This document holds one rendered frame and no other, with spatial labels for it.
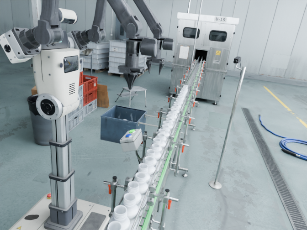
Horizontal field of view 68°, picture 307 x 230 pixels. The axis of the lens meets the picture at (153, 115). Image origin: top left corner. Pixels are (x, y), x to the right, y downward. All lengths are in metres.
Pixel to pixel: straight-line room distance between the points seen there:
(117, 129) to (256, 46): 10.11
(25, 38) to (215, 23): 5.06
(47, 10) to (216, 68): 5.09
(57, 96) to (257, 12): 10.71
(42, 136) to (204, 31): 4.21
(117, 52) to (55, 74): 6.70
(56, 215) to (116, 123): 0.78
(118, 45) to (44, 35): 6.88
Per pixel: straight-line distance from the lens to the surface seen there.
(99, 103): 4.91
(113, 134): 1.91
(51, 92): 1.34
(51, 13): 1.09
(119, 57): 7.93
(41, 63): 1.32
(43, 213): 2.05
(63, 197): 1.72
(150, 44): 0.93
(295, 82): 12.12
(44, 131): 3.35
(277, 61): 11.76
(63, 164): 1.58
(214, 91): 5.98
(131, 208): 0.75
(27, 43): 1.16
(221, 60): 5.85
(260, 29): 11.53
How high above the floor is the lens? 1.65
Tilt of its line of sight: 21 degrees down
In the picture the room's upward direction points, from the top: 7 degrees clockwise
